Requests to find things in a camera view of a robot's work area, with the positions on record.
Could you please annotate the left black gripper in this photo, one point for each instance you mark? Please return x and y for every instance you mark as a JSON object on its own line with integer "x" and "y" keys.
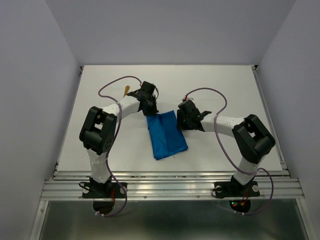
{"x": 154, "y": 111}

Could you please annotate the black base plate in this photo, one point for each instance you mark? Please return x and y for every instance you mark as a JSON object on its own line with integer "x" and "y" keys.
{"x": 233, "y": 189}
{"x": 111, "y": 190}

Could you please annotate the blue cloth napkin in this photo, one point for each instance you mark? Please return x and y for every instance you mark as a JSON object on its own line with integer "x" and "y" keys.
{"x": 166, "y": 139}

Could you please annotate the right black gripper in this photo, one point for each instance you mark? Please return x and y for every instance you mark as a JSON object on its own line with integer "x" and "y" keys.
{"x": 180, "y": 124}

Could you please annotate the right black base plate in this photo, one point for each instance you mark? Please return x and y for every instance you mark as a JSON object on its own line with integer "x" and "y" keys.
{"x": 233, "y": 189}

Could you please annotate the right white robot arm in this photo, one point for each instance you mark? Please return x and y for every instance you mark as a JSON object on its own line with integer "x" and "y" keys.
{"x": 253, "y": 139}

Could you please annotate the aluminium rail frame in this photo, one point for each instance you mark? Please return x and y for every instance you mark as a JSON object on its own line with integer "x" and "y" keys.
{"x": 175, "y": 205}

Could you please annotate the gold knife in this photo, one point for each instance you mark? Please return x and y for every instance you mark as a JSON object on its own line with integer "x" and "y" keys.
{"x": 126, "y": 90}

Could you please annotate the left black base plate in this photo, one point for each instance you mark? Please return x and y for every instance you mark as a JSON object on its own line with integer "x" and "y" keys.
{"x": 111, "y": 190}

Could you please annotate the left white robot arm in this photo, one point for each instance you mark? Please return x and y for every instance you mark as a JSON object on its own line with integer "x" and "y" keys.
{"x": 101, "y": 126}

